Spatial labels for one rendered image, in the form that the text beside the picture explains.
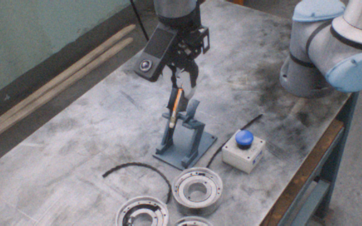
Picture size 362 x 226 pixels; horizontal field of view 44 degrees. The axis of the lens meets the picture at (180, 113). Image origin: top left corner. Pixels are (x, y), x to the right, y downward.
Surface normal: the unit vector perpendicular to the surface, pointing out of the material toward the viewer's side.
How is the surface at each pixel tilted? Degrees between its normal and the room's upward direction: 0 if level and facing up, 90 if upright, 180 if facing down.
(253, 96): 0
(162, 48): 32
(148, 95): 0
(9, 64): 90
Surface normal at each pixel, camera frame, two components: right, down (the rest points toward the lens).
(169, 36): -0.33, -0.29
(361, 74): 0.23, 0.74
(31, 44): 0.80, 0.37
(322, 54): -0.96, -0.02
